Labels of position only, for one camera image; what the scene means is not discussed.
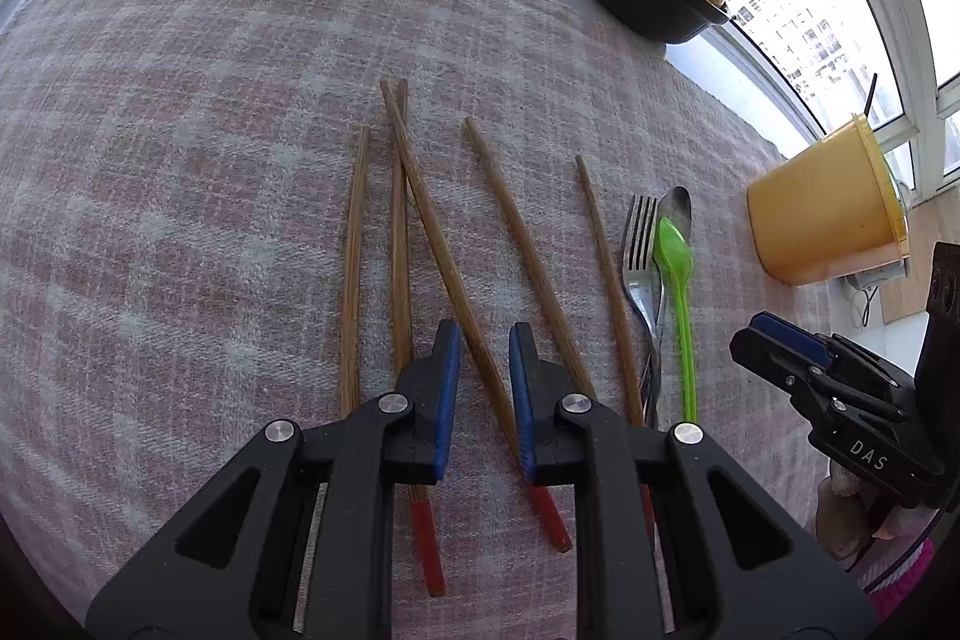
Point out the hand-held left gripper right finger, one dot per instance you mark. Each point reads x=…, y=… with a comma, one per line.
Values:
x=520, y=385

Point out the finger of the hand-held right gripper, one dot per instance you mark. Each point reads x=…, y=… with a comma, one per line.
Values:
x=787, y=334
x=772, y=359

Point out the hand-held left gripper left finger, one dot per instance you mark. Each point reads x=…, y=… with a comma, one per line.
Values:
x=450, y=377

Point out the green plastic spoon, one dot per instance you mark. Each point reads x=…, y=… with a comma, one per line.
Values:
x=681, y=317

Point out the wooden chopstick red end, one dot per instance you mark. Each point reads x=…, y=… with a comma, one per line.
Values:
x=442, y=265
x=400, y=235

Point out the yellow plastic container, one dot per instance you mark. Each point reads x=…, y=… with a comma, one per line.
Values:
x=825, y=212

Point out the metal spoon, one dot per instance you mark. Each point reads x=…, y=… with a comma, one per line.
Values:
x=677, y=203

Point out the metal fork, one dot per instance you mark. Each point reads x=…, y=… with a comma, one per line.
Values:
x=637, y=235

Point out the person's right forearm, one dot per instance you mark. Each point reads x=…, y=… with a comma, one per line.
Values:
x=904, y=584

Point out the person's right hand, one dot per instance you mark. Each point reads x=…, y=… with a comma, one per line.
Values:
x=844, y=520

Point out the thin black stick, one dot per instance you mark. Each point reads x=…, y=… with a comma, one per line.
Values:
x=870, y=96

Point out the pink plaid cloth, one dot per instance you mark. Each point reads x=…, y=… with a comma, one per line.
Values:
x=187, y=197

